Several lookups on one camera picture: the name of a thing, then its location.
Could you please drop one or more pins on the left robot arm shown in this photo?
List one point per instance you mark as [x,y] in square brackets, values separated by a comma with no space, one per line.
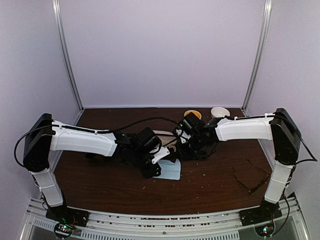
[143,150]

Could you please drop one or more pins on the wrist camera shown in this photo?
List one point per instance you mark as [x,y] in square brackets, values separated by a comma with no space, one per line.
[157,156]
[182,135]

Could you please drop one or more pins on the aluminium frame post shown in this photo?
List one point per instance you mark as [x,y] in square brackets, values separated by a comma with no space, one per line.
[262,40]
[66,57]

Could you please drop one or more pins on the tortoise frame glasses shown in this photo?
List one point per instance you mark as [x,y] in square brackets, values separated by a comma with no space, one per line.
[250,177]

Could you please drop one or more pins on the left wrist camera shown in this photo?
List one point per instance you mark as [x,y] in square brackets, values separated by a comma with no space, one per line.
[157,156]

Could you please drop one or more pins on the patterned mug yellow inside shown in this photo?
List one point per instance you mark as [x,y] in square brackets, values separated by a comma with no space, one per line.
[195,112]

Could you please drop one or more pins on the white ceramic bowl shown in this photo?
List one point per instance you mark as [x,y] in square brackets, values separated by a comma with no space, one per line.
[219,112]

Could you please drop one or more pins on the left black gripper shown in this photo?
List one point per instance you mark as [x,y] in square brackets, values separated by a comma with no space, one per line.
[151,173]

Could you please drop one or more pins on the black glasses case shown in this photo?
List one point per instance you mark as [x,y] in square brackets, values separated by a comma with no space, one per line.
[166,137]

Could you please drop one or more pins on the right aluminium frame post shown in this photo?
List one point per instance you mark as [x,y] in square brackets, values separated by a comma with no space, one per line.
[262,40]

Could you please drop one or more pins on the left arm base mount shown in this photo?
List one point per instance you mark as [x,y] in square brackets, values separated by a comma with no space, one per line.
[68,219]

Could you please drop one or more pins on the blue cleaning cloth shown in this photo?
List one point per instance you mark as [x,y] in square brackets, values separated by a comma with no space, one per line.
[169,170]

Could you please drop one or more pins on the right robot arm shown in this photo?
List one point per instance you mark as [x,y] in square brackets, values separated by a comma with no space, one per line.
[276,127]

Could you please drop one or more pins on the thin black frame glasses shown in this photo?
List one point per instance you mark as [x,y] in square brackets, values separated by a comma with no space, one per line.
[89,155]

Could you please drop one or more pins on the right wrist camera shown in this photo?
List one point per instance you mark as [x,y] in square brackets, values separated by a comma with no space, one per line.
[182,135]

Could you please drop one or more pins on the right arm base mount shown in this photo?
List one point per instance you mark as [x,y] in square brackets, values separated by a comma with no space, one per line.
[262,218]

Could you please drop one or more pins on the front aluminium rail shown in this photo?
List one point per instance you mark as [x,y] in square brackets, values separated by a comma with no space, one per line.
[224,225]

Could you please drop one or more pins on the left aluminium frame post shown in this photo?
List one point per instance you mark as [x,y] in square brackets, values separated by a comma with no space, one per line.
[66,57]

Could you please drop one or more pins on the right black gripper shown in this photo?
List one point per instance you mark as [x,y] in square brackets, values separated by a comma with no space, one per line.
[183,154]

